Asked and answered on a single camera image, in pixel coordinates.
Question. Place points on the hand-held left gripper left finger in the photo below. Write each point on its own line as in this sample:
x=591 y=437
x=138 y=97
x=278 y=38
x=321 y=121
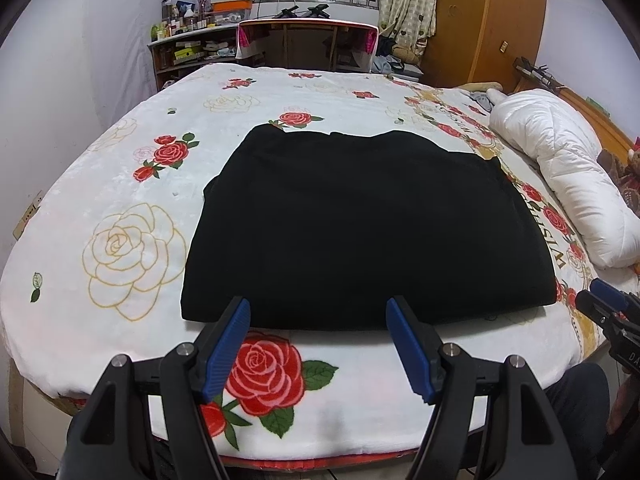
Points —
x=225 y=355

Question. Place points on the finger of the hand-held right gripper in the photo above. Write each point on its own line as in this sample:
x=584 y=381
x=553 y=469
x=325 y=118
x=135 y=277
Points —
x=595 y=307
x=607 y=292

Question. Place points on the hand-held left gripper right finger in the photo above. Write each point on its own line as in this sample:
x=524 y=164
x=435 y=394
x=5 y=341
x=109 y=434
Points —
x=410 y=350

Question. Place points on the black garment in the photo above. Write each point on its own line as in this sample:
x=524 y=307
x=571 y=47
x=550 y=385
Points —
x=360 y=230

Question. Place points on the pile of clothes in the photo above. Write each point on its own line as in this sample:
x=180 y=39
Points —
x=395 y=57

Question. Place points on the person's leg in dark pants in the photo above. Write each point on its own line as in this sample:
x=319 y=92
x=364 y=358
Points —
x=580 y=410

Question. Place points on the brown plush toy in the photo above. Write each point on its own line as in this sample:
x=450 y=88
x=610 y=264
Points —
x=631 y=157

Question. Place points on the white puffy duvet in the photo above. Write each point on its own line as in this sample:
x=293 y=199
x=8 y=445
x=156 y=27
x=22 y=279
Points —
x=555 y=160

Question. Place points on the wooden headboard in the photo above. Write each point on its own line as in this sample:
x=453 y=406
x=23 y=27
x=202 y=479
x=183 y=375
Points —
x=595 y=110

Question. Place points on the white rose print blanket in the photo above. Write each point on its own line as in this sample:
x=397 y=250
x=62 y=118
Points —
x=125 y=185

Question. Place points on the beige pillow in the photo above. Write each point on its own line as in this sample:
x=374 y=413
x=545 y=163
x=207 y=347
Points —
x=482 y=87

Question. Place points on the wooden wardrobe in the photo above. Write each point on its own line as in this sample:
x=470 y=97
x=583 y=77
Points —
x=480 y=25

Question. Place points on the cluttered wooden shelf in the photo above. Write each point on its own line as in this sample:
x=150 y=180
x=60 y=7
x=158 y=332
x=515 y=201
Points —
x=190 y=52

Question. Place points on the white and pink desk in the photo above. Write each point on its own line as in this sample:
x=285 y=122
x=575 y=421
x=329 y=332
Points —
x=300 y=25

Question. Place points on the black desk clamp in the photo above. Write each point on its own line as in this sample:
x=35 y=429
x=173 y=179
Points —
x=317 y=10
x=287 y=11

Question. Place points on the heart patterned curtain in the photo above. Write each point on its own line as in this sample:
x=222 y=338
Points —
x=407 y=0

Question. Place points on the orange storage box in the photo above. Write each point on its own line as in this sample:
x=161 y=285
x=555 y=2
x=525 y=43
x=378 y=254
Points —
x=231 y=4

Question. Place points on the white wall socket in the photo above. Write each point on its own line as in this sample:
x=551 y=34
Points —
x=26 y=215

